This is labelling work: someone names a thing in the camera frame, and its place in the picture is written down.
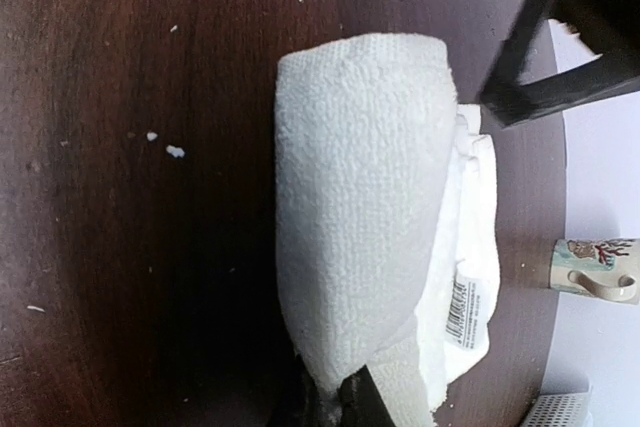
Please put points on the floral ceramic mug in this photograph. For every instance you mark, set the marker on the floral ceramic mug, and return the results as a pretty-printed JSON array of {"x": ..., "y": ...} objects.
[{"x": 602, "y": 269}]

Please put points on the white plastic basket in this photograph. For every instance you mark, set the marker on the white plastic basket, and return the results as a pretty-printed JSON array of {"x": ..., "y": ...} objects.
[{"x": 565, "y": 404}]

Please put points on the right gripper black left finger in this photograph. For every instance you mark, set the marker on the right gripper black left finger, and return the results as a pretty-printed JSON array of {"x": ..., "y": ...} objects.
[{"x": 299, "y": 403}]

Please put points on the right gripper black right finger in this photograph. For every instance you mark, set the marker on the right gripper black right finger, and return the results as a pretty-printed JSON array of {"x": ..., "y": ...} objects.
[{"x": 361, "y": 403}]

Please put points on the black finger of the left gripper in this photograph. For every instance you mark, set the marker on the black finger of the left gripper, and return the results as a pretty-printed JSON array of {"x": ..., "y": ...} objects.
[{"x": 609, "y": 28}]

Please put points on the cream towel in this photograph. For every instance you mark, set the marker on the cream towel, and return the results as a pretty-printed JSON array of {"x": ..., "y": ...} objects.
[{"x": 385, "y": 214}]

